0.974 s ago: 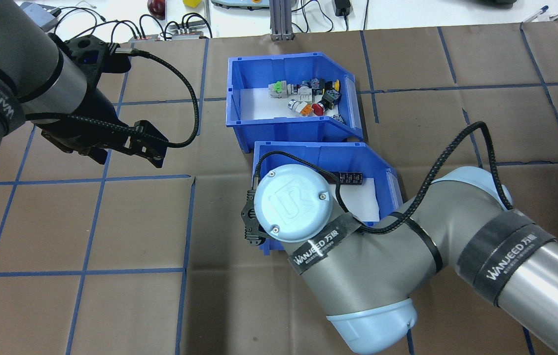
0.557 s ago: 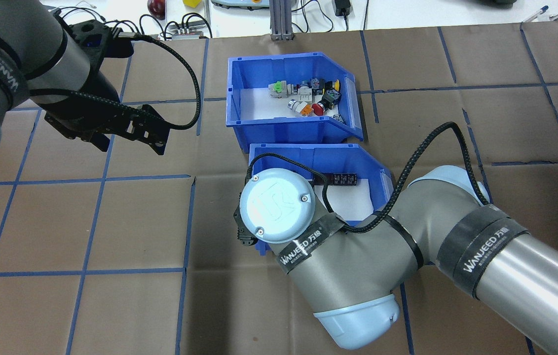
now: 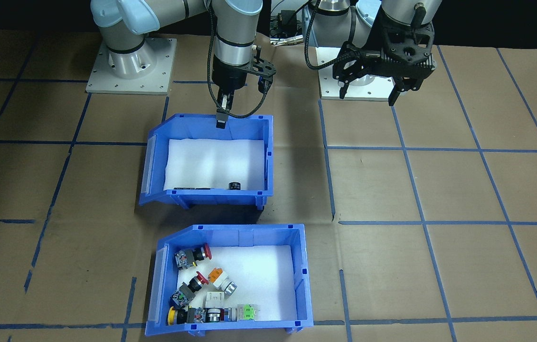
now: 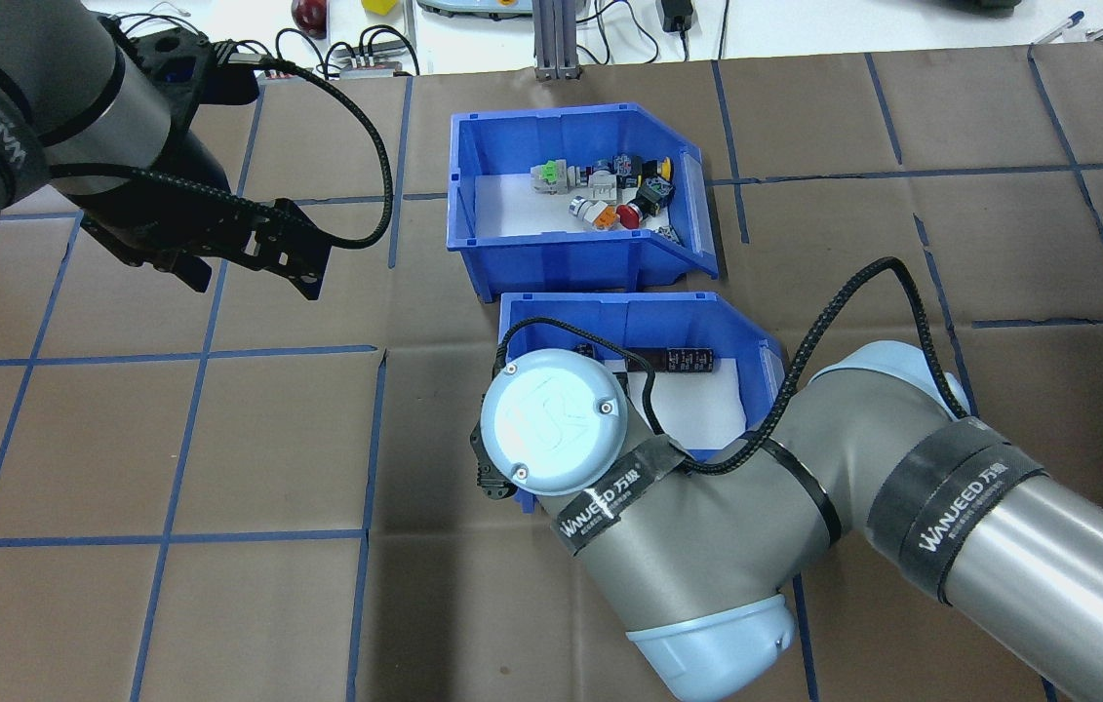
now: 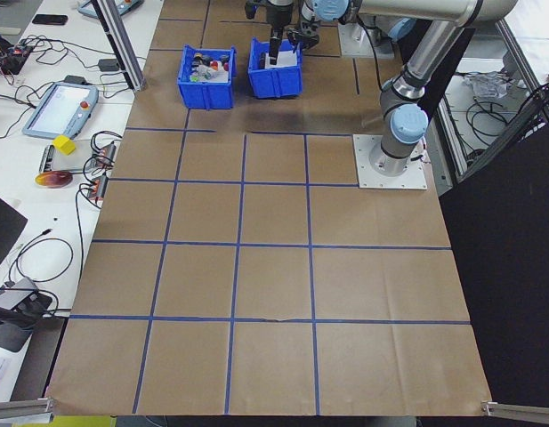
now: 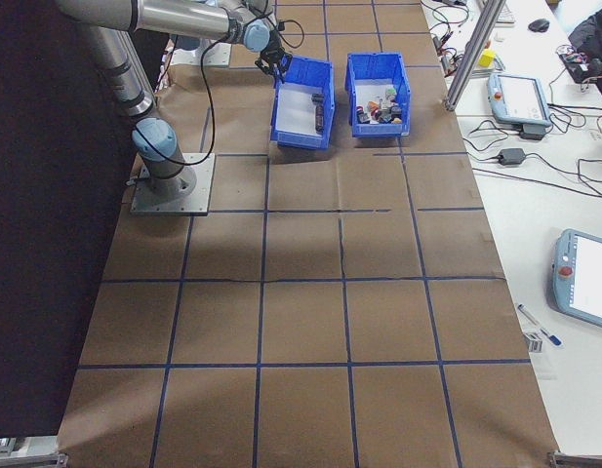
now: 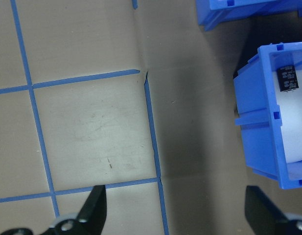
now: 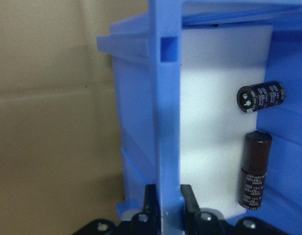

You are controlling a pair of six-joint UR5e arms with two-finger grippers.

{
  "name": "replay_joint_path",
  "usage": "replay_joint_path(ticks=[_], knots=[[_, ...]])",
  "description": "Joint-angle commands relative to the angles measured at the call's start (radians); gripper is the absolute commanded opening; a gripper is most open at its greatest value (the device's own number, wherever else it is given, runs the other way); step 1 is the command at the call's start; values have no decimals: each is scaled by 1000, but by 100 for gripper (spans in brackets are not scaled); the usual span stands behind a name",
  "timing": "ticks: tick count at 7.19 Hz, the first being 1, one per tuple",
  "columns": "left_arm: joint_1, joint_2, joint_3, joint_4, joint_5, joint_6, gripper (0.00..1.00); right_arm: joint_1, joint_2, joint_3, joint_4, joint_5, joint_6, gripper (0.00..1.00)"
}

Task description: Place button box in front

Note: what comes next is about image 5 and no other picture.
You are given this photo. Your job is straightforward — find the blue bin with capacitors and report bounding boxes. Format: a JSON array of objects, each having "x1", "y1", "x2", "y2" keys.
[{"x1": 247, "y1": 36, "x2": 305, "y2": 101}]

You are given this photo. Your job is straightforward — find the blue bin with buttons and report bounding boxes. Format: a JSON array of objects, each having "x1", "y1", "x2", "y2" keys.
[{"x1": 175, "y1": 43, "x2": 238, "y2": 111}]

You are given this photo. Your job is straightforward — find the white foam bin liner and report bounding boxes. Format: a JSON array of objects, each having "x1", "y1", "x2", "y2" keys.
[{"x1": 264, "y1": 51, "x2": 300, "y2": 70}]

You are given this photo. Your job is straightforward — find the assorted small items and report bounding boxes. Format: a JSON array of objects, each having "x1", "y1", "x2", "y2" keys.
[{"x1": 191, "y1": 61, "x2": 231, "y2": 85}]

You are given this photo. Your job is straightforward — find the grey teach pendant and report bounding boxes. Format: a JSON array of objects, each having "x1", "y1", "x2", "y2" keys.
[
  {"x1": 21, "y1": 81, "x2": 100, "y2": 140},
  {"x1": 76, "y1": 0, "x2": 145, "y2": 20}
]

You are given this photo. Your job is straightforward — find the crumpled clear plastic bag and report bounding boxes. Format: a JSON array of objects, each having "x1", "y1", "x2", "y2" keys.
[{"x1": 463, "y1": 72, "x2": 510, "y2": 100}]

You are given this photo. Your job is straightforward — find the aluminium cage bar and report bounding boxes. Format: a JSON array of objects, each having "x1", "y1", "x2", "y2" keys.
[{"x1": 495, "y1": 16, "x2": 547, "y2": 122}]

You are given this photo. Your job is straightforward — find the black smartphone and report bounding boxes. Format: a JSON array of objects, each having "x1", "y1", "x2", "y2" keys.
[{"x1": 32, "y1": 13, "x2": 69, "y2": 27}]

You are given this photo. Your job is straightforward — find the yellow cube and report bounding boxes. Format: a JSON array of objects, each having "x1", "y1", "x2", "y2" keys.
[{"x1": 52, "y1": 135, "x2": 77, "y2": 157}]

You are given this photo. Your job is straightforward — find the small silver device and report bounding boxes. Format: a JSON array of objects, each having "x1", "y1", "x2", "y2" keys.
[{"x1": 37, "y1": 144, "x2": 58, "y2": 173}]

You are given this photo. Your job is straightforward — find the red yellow toy fruit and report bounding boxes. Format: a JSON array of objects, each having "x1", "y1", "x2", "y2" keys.
[{"x1": 35, "y1": 172, "x2": 74, "y2": 189}]

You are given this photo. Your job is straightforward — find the black laptop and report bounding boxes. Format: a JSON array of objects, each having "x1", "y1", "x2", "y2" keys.
[{"x1": 0, "y1": 189, "x2": 29, "y2": 278}]

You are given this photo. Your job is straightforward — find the black stand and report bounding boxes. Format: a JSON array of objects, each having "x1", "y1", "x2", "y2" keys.
[{"x1": 0, "y1": 318, "x2": 34, "y2": 353}]

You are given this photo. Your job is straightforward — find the yellow sheet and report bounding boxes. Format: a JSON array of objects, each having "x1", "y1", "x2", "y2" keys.
[{"x1": 51, "y1": 415, "x2": 119, "y2": 427}]

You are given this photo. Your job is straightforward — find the short aluminium profile bar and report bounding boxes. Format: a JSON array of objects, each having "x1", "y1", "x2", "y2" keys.
[{"x1": 480, "y1": 399, "x2": 549, "y2": 420}]

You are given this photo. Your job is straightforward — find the long aluminium profile bar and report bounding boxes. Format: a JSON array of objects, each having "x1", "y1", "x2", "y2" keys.
[{"x1": 0, "y1": 398, "x2": 57, "y2": 424}]

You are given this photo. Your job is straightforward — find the white square base plate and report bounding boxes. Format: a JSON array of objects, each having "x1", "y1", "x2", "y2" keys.
[
  {"x1": 352, "y1": 133, "x2": 429, "y2": 192},
  {"x1": 338, "y1": 24, "x2": 394, "y2": 60}
]

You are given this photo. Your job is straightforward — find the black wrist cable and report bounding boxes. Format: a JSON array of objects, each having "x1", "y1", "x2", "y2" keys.
[{"x1": 357, "y1": 20, "x2": 387, "y2": 94}]

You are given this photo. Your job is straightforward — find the aluminium profile post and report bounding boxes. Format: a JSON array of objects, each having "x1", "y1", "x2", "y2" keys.
[{"x1": 90, "y1": 0, "x2": 148, "y2": 93}]

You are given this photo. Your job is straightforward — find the black cable bundle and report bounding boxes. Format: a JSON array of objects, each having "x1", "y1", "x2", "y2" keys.
[{"x1": 466, "y1": 95, "x2": 527, "y2": 144}]

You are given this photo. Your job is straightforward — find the black orange cable hub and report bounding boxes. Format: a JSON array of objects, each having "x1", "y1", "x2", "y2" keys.
[
  {"x1": 90, "y1": 141, "x2": 120, "y2": 169},
  {"x1": 85, "y1": 175, "x2": 109, "y2": 206}
]

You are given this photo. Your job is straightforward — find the black hub cables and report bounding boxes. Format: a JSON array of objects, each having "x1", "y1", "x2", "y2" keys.
[{"x1": 76, "y1": 129, "x2": 124, "y2": 179}]

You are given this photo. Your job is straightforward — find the V-shaped metal bar frame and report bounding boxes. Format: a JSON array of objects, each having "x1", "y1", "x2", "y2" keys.
[{"x1": 435, "y1": 75, "x2": 549, "y2": 184}]

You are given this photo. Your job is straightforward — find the circuit board with wires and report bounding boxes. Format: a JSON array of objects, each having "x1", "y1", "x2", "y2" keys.
[{"x1": 1, "y1": 42, "x2": 35, "y2": 76}]

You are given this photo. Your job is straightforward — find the black looped cable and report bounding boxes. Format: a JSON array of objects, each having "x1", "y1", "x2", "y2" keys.
[{"x1": 14, "y1": 228, "x2": 76, "y2": 285}]

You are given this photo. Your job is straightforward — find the black frame cover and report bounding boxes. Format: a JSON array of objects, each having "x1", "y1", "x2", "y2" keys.
[{"x1": 437, "y1": 114, "x2": 549, "y2": 409}]

